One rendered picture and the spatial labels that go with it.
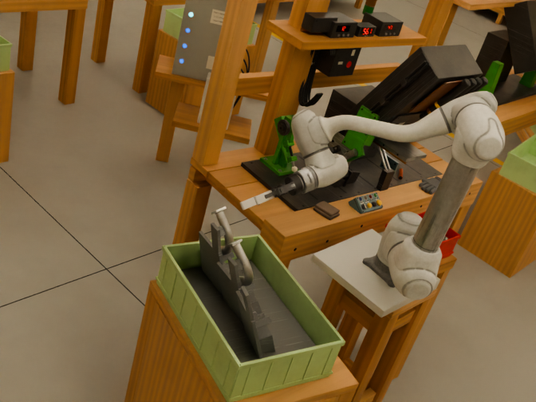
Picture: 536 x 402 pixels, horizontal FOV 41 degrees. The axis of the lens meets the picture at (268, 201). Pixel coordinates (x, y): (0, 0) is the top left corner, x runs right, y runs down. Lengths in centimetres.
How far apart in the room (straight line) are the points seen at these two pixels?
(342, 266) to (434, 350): 141
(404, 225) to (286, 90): 99
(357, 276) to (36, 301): 168
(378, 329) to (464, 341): 150
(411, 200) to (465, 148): 118
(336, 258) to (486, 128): 90
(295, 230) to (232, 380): 93
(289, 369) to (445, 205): 79
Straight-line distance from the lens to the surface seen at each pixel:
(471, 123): 243
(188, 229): 351
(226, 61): 310
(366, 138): 340
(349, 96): 358
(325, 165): 260
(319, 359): 244
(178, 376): 261
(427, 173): 391
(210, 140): 326
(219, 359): 234
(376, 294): 284
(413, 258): 265
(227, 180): 326
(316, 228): 307
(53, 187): 461
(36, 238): 416
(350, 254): 300
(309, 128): 260
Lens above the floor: 249
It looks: 30 degrees down
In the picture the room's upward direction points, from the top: 17 degrees clockwise
